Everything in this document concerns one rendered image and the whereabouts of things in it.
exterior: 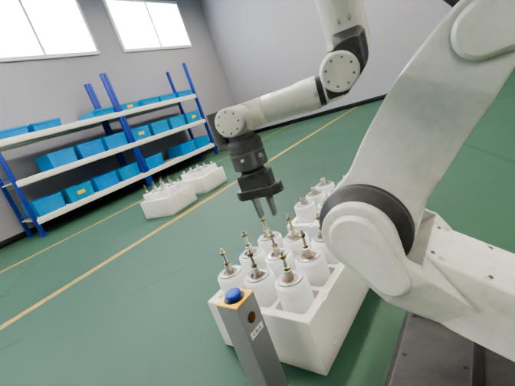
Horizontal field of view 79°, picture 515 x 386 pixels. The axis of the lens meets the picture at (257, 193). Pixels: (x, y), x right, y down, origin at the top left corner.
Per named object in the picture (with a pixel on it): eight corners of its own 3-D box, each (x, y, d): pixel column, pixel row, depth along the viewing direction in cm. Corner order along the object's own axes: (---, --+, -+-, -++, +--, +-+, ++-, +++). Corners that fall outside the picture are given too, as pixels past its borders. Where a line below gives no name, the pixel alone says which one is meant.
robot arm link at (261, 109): (234, 132, 83) (283, 117, 79) (224, 139, 75) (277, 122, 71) (226, 108, 82) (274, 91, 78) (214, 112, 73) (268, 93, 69)
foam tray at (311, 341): (370, 287, 113) (359, 243, 108) (326, 377, 84) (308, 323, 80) (281, 277, 137) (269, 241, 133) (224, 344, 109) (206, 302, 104)
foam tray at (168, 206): (197, 199, 333) (191, 183, 329) (173, 215, 302) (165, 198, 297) (172, 203, 354) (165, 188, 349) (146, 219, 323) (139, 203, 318)
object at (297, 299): (293, 346, 89) (274, 293, 84) (290, 323, 98) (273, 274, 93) (326, 337, 88) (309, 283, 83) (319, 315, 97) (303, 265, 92)
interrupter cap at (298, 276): (278, 291, 85) (277, 289, 85) (277, 276, 92) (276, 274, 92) (305, 282, 84) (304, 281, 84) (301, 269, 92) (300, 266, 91)
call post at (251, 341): (290, 386, 85) (254, 291, 77) (277, 409, 80) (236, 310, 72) (269, 378, 90) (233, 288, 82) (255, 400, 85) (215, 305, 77)
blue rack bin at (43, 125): (23, 139, 451) (19, 131, 448) (50, 132, 478) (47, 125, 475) (34, 131, 419) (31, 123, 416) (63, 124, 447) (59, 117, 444)
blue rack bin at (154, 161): (133, 174, 579) (129, 163, 573) (149, 167, 607) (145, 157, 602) (149, 170, 548) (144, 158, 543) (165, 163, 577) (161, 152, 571)
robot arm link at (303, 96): (282, 117, 79) (361, 92, 73) (277, 126, 69) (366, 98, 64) (268, 74, 75) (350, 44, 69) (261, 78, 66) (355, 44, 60)
